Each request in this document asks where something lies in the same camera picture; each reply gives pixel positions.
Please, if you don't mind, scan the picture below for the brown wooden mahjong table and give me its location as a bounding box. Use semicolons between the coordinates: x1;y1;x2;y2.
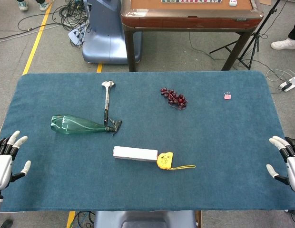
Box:
120;0;264;72

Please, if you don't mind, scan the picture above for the row of mahjong tiles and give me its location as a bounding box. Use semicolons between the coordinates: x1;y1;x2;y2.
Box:
161;0;222;4

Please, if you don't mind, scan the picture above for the grey blue own robot base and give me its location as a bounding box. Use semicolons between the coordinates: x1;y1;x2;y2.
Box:
94;210;197;228

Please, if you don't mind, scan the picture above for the black tripod stand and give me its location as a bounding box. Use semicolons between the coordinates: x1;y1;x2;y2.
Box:
209;0;281;71

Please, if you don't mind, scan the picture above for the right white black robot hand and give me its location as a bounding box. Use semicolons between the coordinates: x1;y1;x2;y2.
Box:
266;135;295;194

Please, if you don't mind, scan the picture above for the blue felt table cloth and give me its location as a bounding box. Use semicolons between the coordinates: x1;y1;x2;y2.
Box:
0;71;295;213

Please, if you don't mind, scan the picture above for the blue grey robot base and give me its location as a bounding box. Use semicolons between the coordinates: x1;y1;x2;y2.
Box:
81;0;142;64

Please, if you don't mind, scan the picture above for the black cable bundle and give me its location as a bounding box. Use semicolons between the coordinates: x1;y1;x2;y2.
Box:
51;0;91;49

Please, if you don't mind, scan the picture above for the silver metal spoon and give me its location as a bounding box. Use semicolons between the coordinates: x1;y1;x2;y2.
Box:
101;80;116;126

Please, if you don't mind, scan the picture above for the white power strip with plugs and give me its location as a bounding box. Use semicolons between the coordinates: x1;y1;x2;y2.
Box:
68;23;88;45

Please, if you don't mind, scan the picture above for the yellow tape measure with strap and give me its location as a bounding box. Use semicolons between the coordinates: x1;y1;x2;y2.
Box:
156;152;196;171

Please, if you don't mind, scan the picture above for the green plastic bottle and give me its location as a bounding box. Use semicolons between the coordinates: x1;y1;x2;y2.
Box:
50;114;122;138

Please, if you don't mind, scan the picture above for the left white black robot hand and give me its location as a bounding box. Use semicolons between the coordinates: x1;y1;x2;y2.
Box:
0;130;32;190

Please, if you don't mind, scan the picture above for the white sneaker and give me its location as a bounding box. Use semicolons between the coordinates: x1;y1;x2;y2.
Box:
271;38;295;50

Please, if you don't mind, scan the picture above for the dark red grape bunch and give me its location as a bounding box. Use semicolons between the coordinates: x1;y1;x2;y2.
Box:
160;87;188;111

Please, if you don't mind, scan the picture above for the white power strip black switch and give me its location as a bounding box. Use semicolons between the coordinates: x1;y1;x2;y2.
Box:
279;76;295;92

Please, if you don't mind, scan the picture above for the white floral cardboard box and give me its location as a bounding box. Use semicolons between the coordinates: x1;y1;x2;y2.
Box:
112;145;158;163

